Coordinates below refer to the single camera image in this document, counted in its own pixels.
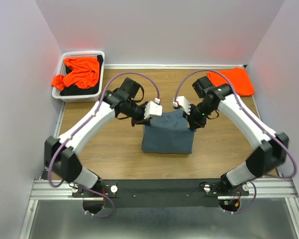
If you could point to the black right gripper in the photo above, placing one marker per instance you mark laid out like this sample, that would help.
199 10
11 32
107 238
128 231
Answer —
194 122

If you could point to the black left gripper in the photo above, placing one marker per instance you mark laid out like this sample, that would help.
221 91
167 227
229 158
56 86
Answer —
141 120

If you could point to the blue grey t shirt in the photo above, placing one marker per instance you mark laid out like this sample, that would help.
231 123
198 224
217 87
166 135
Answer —
168 134

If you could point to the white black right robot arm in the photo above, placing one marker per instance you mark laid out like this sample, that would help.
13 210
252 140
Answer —
269 147

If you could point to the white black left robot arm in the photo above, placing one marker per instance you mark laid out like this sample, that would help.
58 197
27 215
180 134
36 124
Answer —
61 153

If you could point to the folded orange t shirt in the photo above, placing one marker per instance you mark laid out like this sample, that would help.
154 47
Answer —
239 79

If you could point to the crumpled orange t shirt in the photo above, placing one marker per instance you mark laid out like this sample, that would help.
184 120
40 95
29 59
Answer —
85 73

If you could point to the black t shirt in basket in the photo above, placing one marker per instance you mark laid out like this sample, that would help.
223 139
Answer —
75 91

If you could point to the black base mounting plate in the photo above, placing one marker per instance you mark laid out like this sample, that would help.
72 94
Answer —
160 193

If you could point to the white plastic laundry basket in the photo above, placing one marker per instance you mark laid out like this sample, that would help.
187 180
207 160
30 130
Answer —
61 70

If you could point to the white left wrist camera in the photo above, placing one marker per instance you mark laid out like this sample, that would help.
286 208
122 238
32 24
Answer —
153 109

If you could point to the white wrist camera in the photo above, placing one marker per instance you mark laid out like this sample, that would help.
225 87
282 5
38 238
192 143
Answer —
153 109
181 102

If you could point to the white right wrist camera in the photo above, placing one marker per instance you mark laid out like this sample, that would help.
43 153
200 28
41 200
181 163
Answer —
181 102

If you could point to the aluminium extrusion rail frame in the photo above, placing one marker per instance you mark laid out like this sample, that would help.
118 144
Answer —
262 188

